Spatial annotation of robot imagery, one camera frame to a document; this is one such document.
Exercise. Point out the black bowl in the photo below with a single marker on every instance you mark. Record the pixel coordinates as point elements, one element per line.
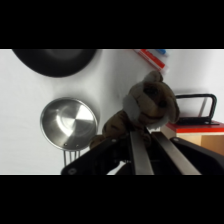
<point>55,61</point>

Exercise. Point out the small steel pot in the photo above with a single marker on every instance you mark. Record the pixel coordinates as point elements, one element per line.
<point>68,121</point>

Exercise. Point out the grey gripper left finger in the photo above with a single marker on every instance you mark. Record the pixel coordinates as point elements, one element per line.
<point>141,155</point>

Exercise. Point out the brown teddy bear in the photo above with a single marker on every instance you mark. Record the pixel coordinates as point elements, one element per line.
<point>150,100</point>

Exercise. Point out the red and black box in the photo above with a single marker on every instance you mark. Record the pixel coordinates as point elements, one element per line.
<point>196,126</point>

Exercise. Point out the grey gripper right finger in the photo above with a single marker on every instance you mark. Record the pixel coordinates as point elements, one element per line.
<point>175,155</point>

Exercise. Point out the light wooden block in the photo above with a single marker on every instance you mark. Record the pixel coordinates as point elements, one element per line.
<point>208,143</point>

